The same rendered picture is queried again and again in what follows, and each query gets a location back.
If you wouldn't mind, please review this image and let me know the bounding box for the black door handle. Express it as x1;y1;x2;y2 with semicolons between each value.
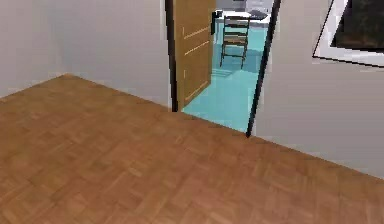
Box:
210;10;218;36

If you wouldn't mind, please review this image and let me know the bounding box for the brown wooden room door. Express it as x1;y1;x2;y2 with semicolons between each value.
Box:
172;0;218;112

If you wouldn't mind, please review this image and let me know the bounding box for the white table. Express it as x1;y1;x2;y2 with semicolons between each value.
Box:
214;9;272;44

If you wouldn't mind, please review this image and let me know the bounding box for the framed dark wall picture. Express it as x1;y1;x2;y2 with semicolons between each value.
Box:
311;0;384;69

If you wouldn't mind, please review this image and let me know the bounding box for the dark wooden chair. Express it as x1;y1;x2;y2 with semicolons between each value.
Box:
219;15;252;70

